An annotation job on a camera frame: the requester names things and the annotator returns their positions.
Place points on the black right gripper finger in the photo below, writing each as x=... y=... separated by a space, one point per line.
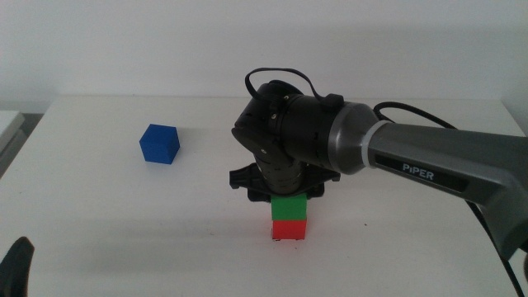
x=257 y=195
x=315 y=191

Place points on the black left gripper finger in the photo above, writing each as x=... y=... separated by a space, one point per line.
x=16 y=268

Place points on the green cube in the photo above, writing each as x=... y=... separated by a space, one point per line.
x=288 y=207

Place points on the red cube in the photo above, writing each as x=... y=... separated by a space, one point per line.
x=288 y=230

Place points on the blue cube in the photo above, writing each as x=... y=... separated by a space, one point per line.
x=158 y=144

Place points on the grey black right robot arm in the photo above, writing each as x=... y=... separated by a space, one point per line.
x=433 y=152

